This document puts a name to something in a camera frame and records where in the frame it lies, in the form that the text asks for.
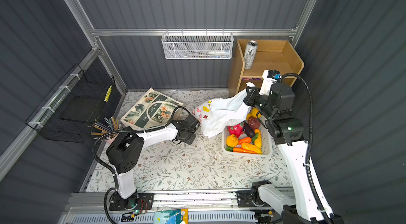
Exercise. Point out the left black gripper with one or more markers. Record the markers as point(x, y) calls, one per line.
point(190, 141)

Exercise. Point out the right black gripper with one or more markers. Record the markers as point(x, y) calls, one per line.
point(251, 94)

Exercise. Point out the white plastic grocery bag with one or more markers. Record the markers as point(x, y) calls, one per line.
point(217, 114)

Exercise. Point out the cream canvas tote bag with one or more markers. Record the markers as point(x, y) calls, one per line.
point(151, 110)

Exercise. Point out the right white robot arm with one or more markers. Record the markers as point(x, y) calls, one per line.
point(274, 101)

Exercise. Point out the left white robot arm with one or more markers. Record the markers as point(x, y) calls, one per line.
point(124, 152)

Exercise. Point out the yellow peach toy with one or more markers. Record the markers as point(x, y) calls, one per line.
point(253, 113)

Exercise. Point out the dark red plum toy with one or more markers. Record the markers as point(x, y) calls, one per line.
point(254, 122)

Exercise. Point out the dark purple eggplant toy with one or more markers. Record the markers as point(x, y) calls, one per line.
point(248, 130)

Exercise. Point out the pink dragon fruit toy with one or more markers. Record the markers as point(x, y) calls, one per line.
point(236, 130)

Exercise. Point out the wooden shelf unit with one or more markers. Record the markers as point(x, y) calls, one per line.
point(271, 55)

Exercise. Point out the floral table mat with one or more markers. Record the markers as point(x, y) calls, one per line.
point(202, 165)

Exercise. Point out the left silver drink can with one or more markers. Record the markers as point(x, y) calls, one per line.
point(249, 54)

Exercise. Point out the yellow bell pepper toy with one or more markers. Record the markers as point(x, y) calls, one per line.
point(232, 141)

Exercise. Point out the yellow corn toy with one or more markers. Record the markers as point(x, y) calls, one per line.
point(251, 147)

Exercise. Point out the orange carrot toy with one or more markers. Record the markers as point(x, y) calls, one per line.
point(241, 150)

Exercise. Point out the cup of coloured pencils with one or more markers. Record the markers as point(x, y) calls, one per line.
point(104, 126)

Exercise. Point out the teal printed booklet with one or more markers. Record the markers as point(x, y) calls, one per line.
point(177, 216)

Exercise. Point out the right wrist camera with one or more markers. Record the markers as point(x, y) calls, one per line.
point(269, 78)

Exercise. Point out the white wire wall basket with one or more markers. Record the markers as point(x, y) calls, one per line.
point(200, 47)

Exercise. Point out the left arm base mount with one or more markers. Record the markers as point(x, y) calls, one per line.
point(137, 202)

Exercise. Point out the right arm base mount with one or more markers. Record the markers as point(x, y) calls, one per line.
point(246, 199)

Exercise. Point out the black wire wall basket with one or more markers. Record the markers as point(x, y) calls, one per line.
point(71, 114)

